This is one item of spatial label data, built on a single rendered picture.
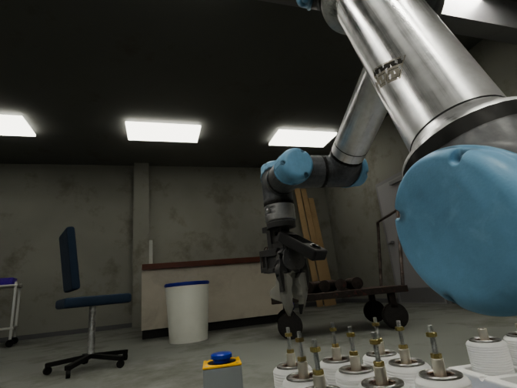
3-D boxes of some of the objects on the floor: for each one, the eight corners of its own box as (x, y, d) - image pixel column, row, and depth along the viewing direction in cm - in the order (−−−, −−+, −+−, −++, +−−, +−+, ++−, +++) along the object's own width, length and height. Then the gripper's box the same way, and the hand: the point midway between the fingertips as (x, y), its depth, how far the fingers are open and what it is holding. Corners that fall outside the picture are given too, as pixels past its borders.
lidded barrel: (216, 339, 335) (213, 279, 351) (166, 346, 318) (165, 283, 335) (207, 335, 379) (205, 282, 396) (163, 341, 363) (162, 285, 379)
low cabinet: (247, 314, 670) (243, 269, 695) (290, 320, 451) (282, 255, 476) (147, 326, 614) (147, 276, 639) (141, 340, 395) (141, 264, 420)
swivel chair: (133, 356, 281) (135, 233, 311) (128, 369, 228) (131, 219, 257) (51, 368, 262) (61, 236, 292) (24, 386, 209) (39, 222, 239)
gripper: (281, 228, 88) (291, 312, 82) (250, 225, 81) (258, 318, 75) (306, 221, 82) (318, 312, 76) (275, 218, 75) (285, 318, 69)
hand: (297, 308), depth 74 cm, fingers open, 3 cm apart
